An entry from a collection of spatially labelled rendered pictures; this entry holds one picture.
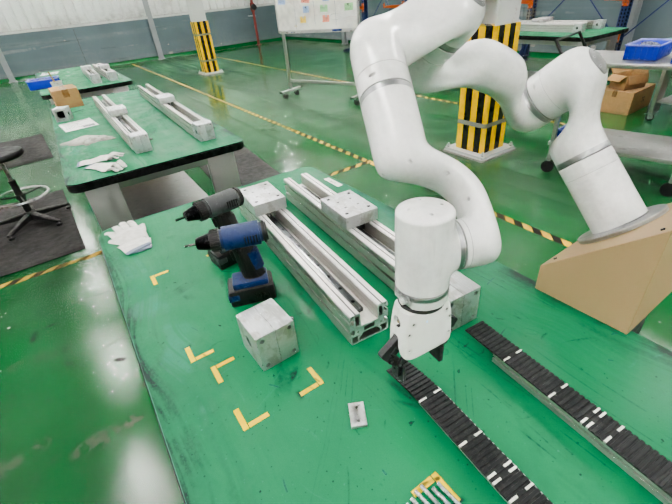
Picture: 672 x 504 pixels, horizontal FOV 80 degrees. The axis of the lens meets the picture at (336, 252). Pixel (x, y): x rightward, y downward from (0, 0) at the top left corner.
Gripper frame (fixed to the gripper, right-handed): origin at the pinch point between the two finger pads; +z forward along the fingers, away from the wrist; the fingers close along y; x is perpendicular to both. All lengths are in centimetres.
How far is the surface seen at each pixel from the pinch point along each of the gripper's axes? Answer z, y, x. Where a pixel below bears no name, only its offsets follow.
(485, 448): 6.1, 1.2, -15.9
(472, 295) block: 1.1, 22.6, 8.9
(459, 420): 6.1, 1.2, -10.0
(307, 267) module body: 0.8, -3.2, 40.0
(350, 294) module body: 3.6, 1.9, 27.4
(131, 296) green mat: 9, -46, 68
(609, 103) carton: 75, 463, 226
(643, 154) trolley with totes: 59, 292, 102
